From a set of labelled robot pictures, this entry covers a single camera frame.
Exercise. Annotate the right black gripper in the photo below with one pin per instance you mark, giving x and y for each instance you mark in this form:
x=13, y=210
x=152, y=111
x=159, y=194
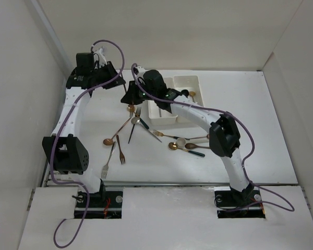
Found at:
x=131, y=96

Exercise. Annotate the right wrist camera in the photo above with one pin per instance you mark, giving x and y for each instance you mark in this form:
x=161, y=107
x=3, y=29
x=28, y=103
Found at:
x=139, y=72

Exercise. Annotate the right white plastic bin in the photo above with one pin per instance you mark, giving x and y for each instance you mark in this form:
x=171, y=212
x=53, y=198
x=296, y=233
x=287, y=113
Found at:
x=191, y=84

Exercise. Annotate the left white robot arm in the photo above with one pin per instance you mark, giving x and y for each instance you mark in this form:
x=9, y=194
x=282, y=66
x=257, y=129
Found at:
x=64, y=151

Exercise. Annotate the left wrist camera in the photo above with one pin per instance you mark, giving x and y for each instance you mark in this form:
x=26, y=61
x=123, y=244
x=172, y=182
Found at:
x=99, y=58

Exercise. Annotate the left white plastic bin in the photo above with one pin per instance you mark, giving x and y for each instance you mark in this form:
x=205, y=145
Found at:
x=153, y=114

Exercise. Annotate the gold fork black handle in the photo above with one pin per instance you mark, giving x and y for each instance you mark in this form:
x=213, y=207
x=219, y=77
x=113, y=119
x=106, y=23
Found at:
x=160, y=134

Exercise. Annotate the copper round spoon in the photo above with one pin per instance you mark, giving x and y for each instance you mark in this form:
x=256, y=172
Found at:
x=110, y=141

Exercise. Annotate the white measuring scoop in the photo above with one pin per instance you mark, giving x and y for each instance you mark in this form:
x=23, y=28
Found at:
x=181, y=142

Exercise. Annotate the gold spoon near bins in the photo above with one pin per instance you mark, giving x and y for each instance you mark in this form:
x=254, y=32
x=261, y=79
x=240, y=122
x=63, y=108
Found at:
x=131, y=108

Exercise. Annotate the black spoon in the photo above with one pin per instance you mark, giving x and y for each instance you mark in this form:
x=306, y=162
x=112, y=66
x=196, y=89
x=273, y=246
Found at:
x=185, y=92

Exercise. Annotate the small copper spoon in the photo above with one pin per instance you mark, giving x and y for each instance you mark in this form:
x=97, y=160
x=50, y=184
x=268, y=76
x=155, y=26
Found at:
x=200, y=137

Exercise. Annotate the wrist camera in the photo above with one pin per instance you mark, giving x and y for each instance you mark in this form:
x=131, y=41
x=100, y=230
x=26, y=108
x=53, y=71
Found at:
x=139, y=72
x=99, y=58

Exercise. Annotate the silver spoon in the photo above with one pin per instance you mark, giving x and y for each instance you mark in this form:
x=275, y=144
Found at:
x=137, y=120

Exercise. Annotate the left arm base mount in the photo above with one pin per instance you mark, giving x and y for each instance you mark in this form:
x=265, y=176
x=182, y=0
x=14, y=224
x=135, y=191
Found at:
x=104, y=204

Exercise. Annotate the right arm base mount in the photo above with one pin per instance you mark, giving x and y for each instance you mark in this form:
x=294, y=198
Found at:
x=231, y=205

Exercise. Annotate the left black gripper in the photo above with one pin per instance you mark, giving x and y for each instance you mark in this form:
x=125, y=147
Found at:
x=109, y=69

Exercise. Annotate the copper small fork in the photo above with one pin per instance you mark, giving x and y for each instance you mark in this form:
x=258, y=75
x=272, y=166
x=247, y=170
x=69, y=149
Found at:
x=121, y=154

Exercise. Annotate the white plastic bin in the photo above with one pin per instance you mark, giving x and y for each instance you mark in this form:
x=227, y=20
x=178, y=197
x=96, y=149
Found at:
x=191, y=84
x=153, y=114

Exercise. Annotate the brown copper spoon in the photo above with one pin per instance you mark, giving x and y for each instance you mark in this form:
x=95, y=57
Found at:
x=194, y=146

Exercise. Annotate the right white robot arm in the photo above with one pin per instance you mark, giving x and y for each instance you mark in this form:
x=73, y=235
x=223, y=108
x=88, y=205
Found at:
x=224, y=135

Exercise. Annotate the silver fork black handle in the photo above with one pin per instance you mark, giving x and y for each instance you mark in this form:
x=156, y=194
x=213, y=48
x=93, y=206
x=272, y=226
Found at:
x=138, y=111

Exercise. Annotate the copper long fork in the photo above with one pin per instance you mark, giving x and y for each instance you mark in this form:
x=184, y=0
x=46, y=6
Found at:
x=131, y=114

